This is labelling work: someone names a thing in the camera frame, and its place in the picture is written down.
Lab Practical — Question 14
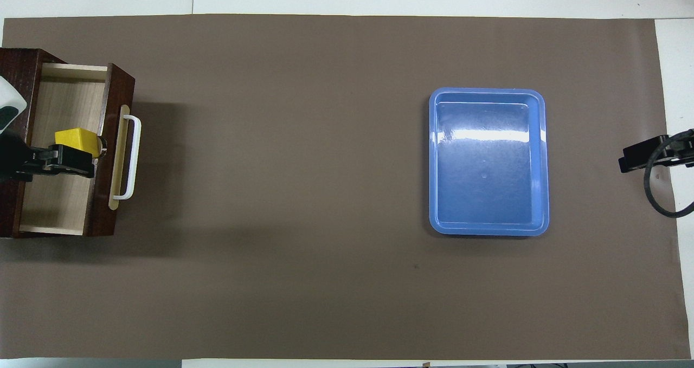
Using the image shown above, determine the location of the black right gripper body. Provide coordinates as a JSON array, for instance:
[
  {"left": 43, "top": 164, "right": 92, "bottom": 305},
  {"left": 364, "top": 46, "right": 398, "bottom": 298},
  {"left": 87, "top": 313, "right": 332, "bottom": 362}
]
[{"left": 670, "top": 130, "right": 694, "bottom": 168}]

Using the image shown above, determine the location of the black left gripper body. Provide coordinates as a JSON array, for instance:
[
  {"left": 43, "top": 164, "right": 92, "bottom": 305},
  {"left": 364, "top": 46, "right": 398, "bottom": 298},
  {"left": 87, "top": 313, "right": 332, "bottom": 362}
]
[{"left": 0, "top": 131, "right": 34, "bottom": 183}]

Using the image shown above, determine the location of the yellow cube block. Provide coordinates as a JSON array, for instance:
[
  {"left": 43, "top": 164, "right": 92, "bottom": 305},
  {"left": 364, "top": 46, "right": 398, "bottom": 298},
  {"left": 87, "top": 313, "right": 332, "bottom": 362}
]
[{"left": 54, "top": 128, "right": 102, "bottom": 159}]

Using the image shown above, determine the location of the wooden drawer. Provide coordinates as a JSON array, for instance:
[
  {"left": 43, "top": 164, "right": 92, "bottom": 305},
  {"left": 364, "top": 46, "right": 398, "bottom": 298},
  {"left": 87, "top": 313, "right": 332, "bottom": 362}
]
[{"left": 19, "top": 63, "right": 143, "bottom": 237}]

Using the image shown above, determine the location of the white drawer handle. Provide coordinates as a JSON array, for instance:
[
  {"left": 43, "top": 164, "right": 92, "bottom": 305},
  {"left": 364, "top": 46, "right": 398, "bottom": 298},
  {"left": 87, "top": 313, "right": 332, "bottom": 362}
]
[{"left": 111, "top": 114, "right": 143, "bottom": 201}]

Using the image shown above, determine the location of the dark wooden drawer cabinet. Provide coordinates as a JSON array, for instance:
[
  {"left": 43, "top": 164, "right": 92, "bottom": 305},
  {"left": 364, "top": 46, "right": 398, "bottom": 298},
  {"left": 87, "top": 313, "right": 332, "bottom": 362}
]
[{"left": 0, "top": 48, "right": 67, "bottom": 238}]

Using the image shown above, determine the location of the blue plastic tray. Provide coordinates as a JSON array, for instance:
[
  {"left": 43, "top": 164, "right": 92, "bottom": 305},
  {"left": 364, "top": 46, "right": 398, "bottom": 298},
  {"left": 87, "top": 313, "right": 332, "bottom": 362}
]
[{"left": 428, "top": 88, "right": 550, "bottom": 237}]

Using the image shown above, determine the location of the brown table mat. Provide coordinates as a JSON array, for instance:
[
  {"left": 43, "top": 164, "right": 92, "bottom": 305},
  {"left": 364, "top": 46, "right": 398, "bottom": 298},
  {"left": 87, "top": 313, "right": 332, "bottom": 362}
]
[{"left": 0, "top": 14, "right": 692, "bottom": 360}]

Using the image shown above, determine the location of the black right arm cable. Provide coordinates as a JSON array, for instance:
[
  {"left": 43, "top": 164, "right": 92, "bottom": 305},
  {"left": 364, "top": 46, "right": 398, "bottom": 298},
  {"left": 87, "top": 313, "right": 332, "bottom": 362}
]
[{"left": 644, "top": 131, "right": 694, "bottom": 218}]

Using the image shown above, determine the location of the beige handle backplate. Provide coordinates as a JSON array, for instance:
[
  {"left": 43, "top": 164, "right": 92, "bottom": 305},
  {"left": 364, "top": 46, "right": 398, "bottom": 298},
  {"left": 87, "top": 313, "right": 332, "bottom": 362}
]
[{"left": 107, "top": 105, "right": 131, "bottom": 211}]

